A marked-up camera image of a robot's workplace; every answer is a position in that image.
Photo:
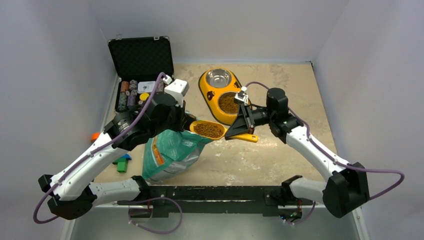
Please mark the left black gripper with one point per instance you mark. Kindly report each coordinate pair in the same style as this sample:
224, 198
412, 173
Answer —
181, 116

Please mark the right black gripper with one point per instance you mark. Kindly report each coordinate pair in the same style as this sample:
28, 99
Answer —
239, 126

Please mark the yellow plastic scoop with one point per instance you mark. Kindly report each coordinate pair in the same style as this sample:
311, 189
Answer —
212, 130

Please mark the green dog food bag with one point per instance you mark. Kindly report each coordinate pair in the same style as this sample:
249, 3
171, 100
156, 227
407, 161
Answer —
170, 153

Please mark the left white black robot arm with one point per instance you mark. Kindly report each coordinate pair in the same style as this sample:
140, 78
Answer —
71, 193

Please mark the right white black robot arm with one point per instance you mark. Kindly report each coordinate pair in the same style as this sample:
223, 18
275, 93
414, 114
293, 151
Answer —
345, 185

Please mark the yellow double pet bowl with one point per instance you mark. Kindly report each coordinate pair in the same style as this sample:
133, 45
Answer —
218, 87

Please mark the black poker chip case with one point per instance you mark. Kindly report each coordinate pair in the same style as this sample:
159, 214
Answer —
140, 59

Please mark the green blue toy blocks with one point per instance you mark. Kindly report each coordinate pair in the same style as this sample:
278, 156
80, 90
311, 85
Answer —
122, 163

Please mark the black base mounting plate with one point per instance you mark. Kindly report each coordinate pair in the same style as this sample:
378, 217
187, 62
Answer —
267, 201

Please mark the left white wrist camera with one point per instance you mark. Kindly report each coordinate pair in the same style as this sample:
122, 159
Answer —
176, 88

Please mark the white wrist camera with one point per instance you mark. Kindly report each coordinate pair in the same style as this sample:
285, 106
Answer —
242, 97
176, 88

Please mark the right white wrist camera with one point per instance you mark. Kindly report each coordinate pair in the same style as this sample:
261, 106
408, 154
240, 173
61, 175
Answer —
242, 97

